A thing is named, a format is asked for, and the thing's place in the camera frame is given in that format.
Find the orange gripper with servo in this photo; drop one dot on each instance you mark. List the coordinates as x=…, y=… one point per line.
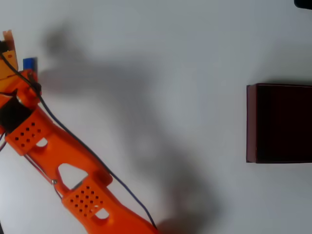
x=8, y=39

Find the small blue block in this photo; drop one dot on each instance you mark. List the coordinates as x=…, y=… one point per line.
x=29, y=64

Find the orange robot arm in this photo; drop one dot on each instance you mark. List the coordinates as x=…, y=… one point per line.
x=73, y=151

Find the dark red box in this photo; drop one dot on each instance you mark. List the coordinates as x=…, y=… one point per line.
x=251, y=122

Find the dark corner object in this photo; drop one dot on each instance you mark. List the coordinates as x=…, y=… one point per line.
x=1, y=229

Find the black object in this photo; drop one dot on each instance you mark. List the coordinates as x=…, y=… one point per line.
x=304, y=3

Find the small black camera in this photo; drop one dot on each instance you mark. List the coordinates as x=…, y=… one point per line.
x=2, y=45

